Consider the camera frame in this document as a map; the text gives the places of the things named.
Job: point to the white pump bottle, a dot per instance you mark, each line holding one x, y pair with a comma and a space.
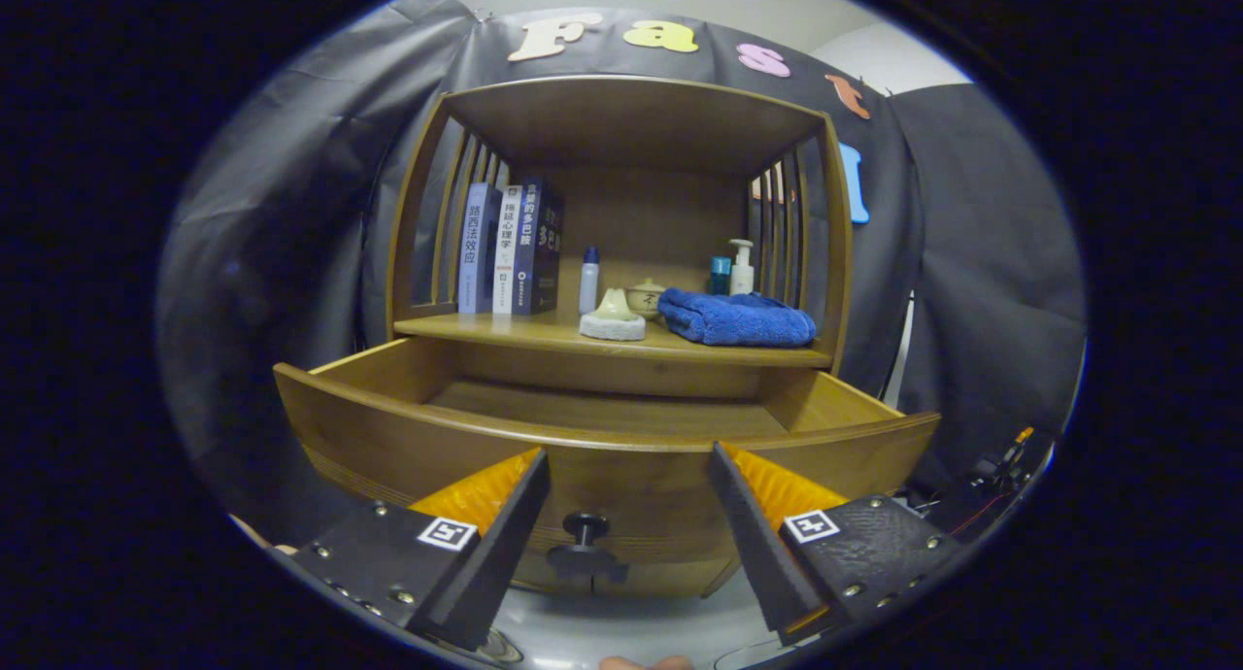
741, 277

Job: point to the white book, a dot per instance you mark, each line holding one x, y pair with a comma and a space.
505, 252

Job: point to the dark navy book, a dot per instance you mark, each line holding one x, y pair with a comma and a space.
539, 248

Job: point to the white bottle with blue cap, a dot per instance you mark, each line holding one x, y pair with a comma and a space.
588, 286

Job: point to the teal bottle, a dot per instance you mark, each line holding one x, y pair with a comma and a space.
719, 277

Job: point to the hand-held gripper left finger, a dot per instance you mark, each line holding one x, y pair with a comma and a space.
505, 544

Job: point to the wooden drawer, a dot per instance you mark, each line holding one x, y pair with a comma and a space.
388, 437

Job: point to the light blue book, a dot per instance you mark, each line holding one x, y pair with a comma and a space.
476, 252

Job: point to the wooden countertop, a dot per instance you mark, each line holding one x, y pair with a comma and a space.
524, 332

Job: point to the black and orange tool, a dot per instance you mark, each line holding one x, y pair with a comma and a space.
991, 471

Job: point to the cream object with white base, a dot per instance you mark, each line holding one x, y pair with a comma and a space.
612, 318

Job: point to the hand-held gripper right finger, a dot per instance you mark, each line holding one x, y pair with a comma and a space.
757, 544

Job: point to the wooden cabinet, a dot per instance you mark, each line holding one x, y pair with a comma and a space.
631, 126

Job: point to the blue towel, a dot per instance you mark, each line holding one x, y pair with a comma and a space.
738, 320

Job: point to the beige lidded tea cup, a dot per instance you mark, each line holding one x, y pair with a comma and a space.
649, 299

